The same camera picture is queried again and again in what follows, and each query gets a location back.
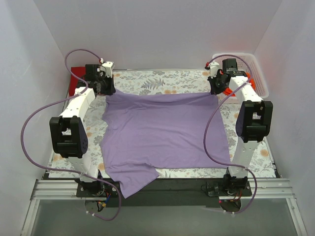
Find purple t shirt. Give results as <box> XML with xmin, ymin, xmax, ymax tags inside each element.
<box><xmin>100</xmin><ymin>91</ymin><xmax>230</xmax><ymax>198</ymax></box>

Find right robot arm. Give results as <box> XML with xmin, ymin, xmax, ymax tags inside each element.
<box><xmin>205</xmin><ymin>55</ymin><xmax>273</xmax><ymax>196</ymax></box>

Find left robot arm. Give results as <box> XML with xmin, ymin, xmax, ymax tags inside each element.
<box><xmin>49</xmin><ymin>61</ymin><xmax>116</xmax><ymax>197</ymax></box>

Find orange t shirt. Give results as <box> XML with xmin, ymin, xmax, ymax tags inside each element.
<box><xmin>222</xmin><ymin>71</ymin><xmax>256</xmax><ymax>96</ymax></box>

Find folded red t shirt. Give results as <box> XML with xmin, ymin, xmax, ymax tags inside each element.
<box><xmin>68</xmin><ymin>66</ymin><xmax>86</xmax><ymax>96</ymax></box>

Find white plastic basket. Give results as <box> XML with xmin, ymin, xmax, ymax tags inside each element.
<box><xmin>212</xmin><ymin>53</ymin><xmax>269</xmax><ymax>99</ymax></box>

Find floral table mat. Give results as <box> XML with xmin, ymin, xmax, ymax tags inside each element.
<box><xmin>48</xmin><ymin>70</ymin><xmax>276</xmax><ymax>179</ymax></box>

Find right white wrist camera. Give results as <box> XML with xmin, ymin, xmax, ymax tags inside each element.
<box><xmin>205</xmin><ymin>61</ymin><xmax>220</xmax><ymax>77</ymax></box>

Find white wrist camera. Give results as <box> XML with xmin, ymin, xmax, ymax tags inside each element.
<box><xmin>98</xmin><ymin>58</ymin><xmax>115</xmax><ymax>78</ymax></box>
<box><xmin>205</xmin><ymin>61</ymin><xmax>220</xmax><ymax>77</ymax></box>

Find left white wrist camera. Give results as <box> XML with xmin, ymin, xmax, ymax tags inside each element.
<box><xmin>98</xmin><ymin>58</ymin><xmax>115</xmax><ymax>78</ymax></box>

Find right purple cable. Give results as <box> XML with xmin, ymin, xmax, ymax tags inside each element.
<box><xmin>203</xmin><ymin>54</ymin><xmax>258</xmax><ymax>215</ymax></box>

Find purple cable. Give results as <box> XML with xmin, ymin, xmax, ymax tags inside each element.
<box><xmin>21</xmin><ymin>49</ymin><xmax>123</xmax><ymax>221</ymax></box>
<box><xmin>203</xmin><ymin>54</ymin><xmax>258</xmax><ymax>215</ymax></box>

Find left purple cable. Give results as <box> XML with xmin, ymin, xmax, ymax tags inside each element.
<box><xmin>21</xmin><ymin>49</ymin><xmax>123</xmax><ymax>221</ymax></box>

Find aluminium frame rail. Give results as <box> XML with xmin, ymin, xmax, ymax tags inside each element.
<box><xmin>31</xmin><ymin>178</ymin><xmax>307</xmax><ymax>236</ymax></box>

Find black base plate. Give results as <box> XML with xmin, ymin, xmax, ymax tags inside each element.
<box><xmin>75</xmin><ymin>178</ymin><xmax>252</xmax><ymax>207</ymax></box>

